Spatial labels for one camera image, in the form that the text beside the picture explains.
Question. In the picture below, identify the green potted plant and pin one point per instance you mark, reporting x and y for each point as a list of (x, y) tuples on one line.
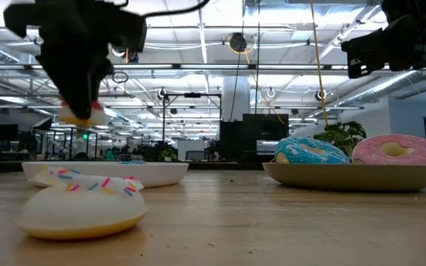
[(340, 136)]

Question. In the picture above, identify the small red frosted donut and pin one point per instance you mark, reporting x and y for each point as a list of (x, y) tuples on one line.
[(98, 115)]

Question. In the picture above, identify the large blue frosted donut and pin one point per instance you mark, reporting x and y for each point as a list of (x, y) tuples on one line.
[(298, 151)]

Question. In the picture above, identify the small white sprinkled donut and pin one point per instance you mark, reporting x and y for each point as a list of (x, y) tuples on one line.
[(80, 210)]

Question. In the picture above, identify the olive grey round plate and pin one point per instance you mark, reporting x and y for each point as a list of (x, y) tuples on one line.
[(346, 177)]

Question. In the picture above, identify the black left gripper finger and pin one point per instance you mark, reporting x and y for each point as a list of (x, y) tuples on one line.
[(80, 85)]

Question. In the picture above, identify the large pink frosted donut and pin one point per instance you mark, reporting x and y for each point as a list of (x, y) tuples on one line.
[(420, 151)]

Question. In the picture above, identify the white round plate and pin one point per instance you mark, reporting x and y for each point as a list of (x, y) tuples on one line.
[(161, 173)]

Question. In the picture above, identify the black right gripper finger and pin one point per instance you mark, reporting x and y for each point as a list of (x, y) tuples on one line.
[(368, 52), (375, 37)]

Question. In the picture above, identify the black background rig frame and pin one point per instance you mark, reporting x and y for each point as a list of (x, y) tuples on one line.
[(192, 95)]

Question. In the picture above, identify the small blue frosted donut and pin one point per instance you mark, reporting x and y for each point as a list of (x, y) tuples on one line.
[(131, 162)]

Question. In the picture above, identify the white building column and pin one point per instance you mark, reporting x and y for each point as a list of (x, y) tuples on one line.
[(235, 96)]

